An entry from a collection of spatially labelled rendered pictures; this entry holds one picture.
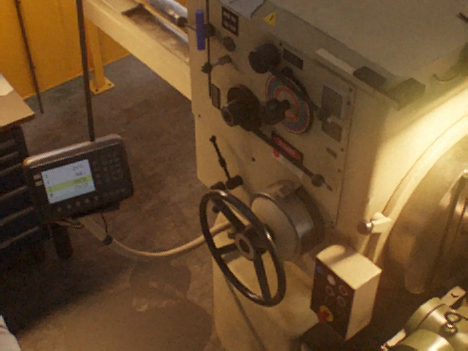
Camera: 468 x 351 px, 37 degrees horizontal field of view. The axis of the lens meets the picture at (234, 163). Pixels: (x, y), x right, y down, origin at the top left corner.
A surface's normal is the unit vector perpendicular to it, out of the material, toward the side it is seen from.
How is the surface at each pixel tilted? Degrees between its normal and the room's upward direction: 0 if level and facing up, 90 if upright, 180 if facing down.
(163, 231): 0
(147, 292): 0
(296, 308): 0
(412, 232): 69
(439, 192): 39
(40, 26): 90
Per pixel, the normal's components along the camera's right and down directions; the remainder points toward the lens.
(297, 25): -0.54, -0.22
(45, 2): 0.63, 0.52
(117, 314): 0.00, -0.73
